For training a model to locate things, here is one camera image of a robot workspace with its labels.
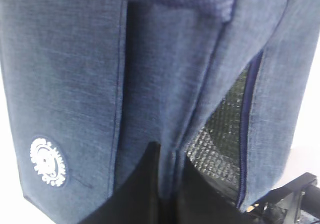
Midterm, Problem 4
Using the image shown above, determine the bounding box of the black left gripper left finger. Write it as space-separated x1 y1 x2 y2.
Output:
81 142 160 224

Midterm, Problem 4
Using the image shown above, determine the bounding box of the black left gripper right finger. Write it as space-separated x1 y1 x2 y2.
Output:
173 158 255 224

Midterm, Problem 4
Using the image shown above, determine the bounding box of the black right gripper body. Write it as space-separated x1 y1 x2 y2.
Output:
239 172 320 223

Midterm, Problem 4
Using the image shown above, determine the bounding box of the navy blue lunch bag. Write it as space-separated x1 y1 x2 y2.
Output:
0 0 320 223

